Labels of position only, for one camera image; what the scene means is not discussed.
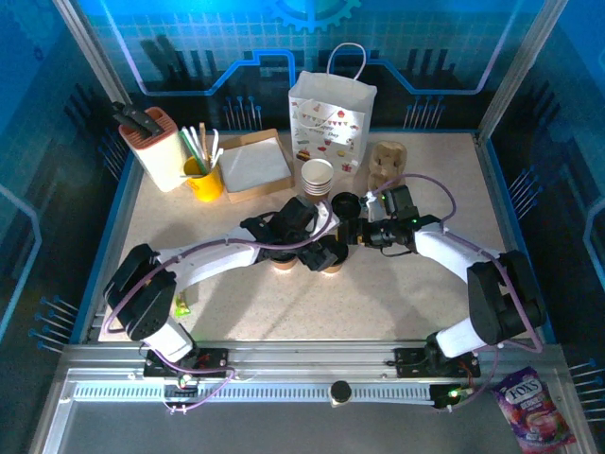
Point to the brown paper cup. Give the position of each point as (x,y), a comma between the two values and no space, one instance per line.
(333,269)
(286,266)

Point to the stack of black cup lids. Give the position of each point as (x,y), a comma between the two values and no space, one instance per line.
(347,205)

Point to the stack of brown paper cups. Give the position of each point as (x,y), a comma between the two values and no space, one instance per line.
(317,186)

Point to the stack of pulp cup carriers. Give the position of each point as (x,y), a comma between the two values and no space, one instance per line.
(392,156)

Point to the white printed paper gift bag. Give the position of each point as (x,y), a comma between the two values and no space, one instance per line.
(331,94)

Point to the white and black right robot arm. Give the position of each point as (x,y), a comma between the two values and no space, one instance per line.
(449,255)

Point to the brown cardboard napkin box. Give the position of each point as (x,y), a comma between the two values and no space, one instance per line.
(257,191)

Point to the white paper napkins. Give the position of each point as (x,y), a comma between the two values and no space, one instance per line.
(255,163)

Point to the yellow mug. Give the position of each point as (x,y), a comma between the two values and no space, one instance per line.
(208,186)

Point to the green wrapped straw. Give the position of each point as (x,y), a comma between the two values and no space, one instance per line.
(194,152)

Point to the wooden stirrer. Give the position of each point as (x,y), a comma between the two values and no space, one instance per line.
(202,137)

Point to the black round knob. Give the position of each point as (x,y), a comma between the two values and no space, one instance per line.
(340,390)

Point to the white knife block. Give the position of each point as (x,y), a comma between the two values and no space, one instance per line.
(160,161)

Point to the small black controller box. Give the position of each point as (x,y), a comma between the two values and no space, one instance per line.
(187,382)
(446,396)

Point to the purple Fox's candy bag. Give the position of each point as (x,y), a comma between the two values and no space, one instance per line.
(529,406)

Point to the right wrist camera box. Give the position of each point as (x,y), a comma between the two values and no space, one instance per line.
(373,205)

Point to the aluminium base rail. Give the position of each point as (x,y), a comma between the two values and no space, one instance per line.
(307,359)

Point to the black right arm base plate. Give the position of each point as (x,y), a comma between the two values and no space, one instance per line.
(411,364)

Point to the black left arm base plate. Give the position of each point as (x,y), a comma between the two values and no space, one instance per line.
(212,364)

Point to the aluminium frame post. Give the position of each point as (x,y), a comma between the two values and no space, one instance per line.
(520,66)
(90,52)

